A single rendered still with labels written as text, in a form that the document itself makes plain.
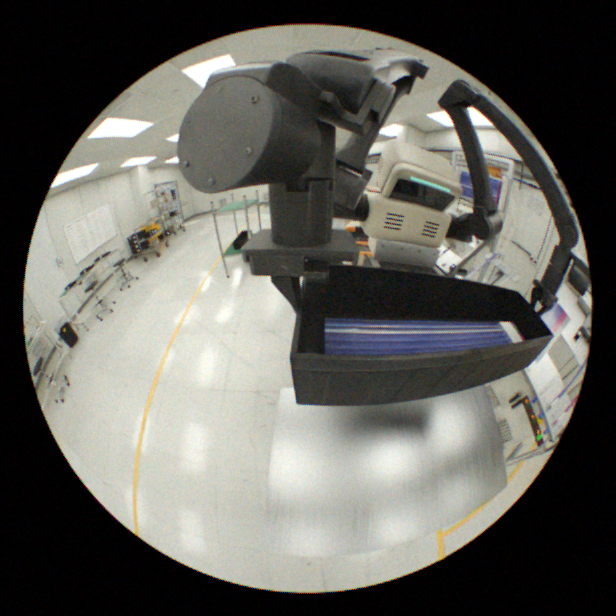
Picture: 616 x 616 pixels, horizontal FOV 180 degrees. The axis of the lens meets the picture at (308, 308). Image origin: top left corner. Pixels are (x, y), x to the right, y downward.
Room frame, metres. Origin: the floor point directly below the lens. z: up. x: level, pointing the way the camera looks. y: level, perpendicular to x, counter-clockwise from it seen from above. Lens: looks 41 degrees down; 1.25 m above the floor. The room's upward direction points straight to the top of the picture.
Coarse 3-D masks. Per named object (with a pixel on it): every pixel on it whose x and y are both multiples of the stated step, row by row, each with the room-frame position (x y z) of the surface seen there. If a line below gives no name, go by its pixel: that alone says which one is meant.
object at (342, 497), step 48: (288, 432) 0.07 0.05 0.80; (336, 432) 0.07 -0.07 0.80; (384, 432) 0.06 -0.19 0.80; (432, 432) 0.02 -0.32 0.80; (480, 432) -0.05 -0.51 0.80; (288, 480) -0.05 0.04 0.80; (336, 480) -0.05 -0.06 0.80; (384, 480) -0.07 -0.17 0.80; (432, 480) -0.11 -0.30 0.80; (480, 480) -0.20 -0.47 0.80; (288, 528) -0.17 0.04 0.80; (336, 528) -0.18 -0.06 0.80; (384, 528) -0.20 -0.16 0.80; (432, 528) -0.26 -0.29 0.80
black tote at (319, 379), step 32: (352, 288) 0.24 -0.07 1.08; (384, 288) 0.24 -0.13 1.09; (416, 288) 0.23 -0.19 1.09; (448, 288) 0.23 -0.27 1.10; (480, 288) 0.22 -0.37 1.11; (320, 320) 0.22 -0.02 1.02; (416, 320) 0.22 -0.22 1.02; (448, 320) 0.22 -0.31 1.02; (480, 320) 0.21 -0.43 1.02; (512, 320) 0.17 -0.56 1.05; (320, 352) 0.16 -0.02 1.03; (448, 352) 0.07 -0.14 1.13; (480, 352) 0.07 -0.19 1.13; (512, 352) 0.06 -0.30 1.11; (320, 384) 0.08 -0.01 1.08; (352, 384) 0.07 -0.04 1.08; (384, 384) 0.07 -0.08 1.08; (416, 384) 0.07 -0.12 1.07; (448, 384) 0.06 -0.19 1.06; (480, 384) 0.06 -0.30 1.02
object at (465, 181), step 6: (462, 174) 1.57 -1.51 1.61; (468, 174) 1.49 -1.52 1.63; (462, 180) 1.56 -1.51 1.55; (468, 180) 1.48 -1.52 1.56; (492, 180) 1.19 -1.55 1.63; (498, 180) 1.14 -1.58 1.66; (462, 186) 1.54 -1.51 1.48; (468, 186) 1.47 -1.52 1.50; (492, 186) 1.18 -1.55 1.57; (498, 186) 1.11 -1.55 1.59; (468, 192) 1.45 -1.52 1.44; (498, 192) 1.11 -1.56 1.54; (498, 198) 1.10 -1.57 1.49
